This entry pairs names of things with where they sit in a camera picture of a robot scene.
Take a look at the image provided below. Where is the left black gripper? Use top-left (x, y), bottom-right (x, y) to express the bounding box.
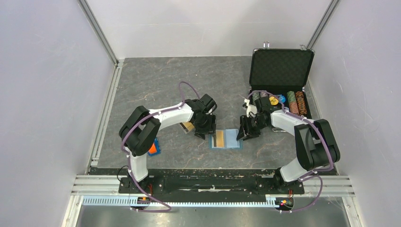
top-left (193, 112), bottom-right (216, 140)

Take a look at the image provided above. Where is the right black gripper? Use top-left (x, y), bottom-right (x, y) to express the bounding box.
top-left (236, 114), bottom-right (268, 141)

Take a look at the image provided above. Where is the blue card holder wallet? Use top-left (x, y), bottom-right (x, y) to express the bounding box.
top-left (209, 129), bottom-right (243, 150)

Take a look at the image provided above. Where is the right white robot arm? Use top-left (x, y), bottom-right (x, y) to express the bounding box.
top-left (236, 96), bottom-right (340, 193)

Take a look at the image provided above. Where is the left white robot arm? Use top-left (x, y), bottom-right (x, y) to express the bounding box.
top-left (119, 94), bottom-right (217, 193)

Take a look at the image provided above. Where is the black poker chip case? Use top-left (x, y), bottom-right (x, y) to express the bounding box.
top-left (249, 48), bottom-right (315, 118)

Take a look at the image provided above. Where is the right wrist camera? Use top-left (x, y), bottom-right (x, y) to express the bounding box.
top-left (243, 99), bottom-right (258, 118)

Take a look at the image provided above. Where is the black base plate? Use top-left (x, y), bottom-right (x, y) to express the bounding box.
top-left (118, 169), bottom-right (305, 203)

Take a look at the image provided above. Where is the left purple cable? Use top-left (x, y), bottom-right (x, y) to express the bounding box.
top-left (120, 81), bottom-right (201, 213)

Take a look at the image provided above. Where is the purple cable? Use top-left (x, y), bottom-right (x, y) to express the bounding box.
top-left (120, 81), bottom-right (201, 213)
top-left (247, 90), bottom-right (335, 214)

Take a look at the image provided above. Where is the white slotted cable duct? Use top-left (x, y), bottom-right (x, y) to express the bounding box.
top-left (82, 195), bottom-right (294, 208)

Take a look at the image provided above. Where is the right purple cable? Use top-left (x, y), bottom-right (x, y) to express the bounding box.
top-left (247, 90), bottom-right (335, 214)

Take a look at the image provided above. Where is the right aluminium frame post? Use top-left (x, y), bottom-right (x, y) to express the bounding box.
top-left (306, 0), bottom-right (340, 49)

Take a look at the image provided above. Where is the aluminium frame post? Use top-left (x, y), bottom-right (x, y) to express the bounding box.
top-left (306, 0), bottom-right (340, 49)
top-left (78, 0), bottom-right (119, 65)

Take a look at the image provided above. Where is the left aluminium frame post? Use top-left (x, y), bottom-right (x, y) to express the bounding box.
top-left (78, 0), bottom-right (119, 65)

